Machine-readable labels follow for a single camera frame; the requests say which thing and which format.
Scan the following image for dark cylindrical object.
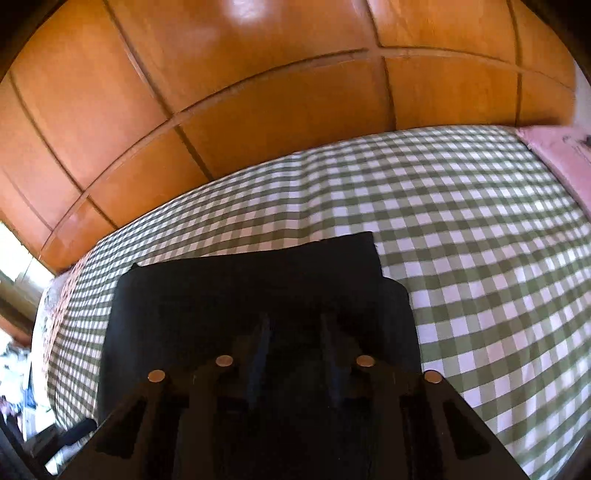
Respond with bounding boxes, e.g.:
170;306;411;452
59;416;99;448

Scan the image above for black pants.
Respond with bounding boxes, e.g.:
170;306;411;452
97;231;423;480

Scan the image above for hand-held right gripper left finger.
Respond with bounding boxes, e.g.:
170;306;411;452
58;314;273;480

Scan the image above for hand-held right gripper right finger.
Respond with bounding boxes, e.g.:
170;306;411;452
318;314;532;480

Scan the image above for pink pillow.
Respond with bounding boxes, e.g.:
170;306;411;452
515;122;591;209

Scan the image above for green checked bed sheet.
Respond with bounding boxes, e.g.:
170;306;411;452
30;124;591;480

